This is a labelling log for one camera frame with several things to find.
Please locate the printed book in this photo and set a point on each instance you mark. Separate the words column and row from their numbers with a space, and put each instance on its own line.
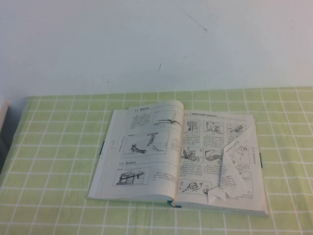
column 146, row 176

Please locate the green checked tablecloth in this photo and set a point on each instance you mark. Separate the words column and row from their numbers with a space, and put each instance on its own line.
column 49, row 183

